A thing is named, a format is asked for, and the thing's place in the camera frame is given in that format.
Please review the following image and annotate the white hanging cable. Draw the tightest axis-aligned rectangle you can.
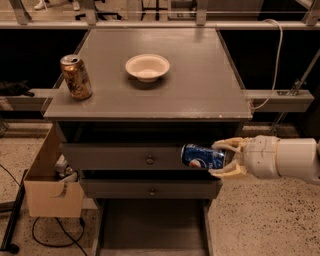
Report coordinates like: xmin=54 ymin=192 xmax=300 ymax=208
xmin=250 ymin=18 xmax=284 ymax=111

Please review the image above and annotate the black floor cable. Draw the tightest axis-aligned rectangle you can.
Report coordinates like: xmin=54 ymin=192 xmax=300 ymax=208
xmin=31 ymin=216 xmax=88 ymax=256

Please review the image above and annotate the grey drawer cabinet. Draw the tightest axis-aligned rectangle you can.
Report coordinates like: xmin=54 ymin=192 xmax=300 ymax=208
xmin=43 ymin=27 xmax=253 ymax=200

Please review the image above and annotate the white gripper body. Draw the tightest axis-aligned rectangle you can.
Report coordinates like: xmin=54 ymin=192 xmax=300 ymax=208
xmin=243 ymin=135 xmax=280 ymax=179

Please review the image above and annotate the blue pepsi can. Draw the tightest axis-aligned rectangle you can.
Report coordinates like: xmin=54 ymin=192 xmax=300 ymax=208
xmin=181 ymin=144 xmax=226 ymax=169

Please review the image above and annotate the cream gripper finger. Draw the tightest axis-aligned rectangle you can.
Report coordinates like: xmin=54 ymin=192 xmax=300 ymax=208
xmin=211 ymin=137 xmax=248 ymax=153
xmin=209 ymin=160 xmax=247 ymax=179

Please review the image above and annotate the grey drawer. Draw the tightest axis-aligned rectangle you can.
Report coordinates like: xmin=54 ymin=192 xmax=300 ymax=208
xmin=60 ymin=143 xmax=192 ymax=170
xmin=92 ymin=199 xmax=214 ymax=256
xmin=80 ymin=179 xmax=222 ymax=199

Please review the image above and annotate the grey bottom drawer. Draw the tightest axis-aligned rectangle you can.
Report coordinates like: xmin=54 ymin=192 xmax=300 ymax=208
xmin=92 ymin=199 xmax=214 ymax=256

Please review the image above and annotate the grey top drawer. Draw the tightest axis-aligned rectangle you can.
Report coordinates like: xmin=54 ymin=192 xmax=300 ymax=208
xmin=60 ymin=143 xmax=192 ymax=170

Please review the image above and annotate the cardboard box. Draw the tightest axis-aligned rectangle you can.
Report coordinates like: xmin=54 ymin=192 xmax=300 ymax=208
xmin=24 ymin=127 xmax=84 ymax=218

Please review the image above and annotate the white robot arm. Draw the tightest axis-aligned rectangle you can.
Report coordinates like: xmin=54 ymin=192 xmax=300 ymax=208
xmin=209 ymin=135 xmax=320 ymax=185

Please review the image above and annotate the black stand leg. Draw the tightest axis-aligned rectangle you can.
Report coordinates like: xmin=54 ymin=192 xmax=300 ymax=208
xmin=0 ymin=170 xmax=27 ymax=255

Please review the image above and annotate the white paper bowl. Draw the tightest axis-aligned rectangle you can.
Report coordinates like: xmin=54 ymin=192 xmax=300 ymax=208
xmin=125 ymin=54 xmax=170 ymax=83

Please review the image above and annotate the black object on rail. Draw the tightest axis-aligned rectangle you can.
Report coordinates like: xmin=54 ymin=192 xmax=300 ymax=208
xmin=0 ymin=80 xmax=34 ymax=97

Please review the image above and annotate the grey middle drawer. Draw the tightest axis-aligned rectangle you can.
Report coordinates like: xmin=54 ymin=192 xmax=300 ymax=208
xmin=80 ymin=179 xmax=222 ymax=199

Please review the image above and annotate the crumpled trash in box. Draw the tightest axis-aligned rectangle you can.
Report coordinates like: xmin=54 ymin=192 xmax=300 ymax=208
xmin=54 ymin=155 xmax=78 ymax=182

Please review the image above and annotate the gold soda can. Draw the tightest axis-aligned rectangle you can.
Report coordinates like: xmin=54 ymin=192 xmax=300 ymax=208
xmin=60 ymin=54 xmax=92 ymax=100

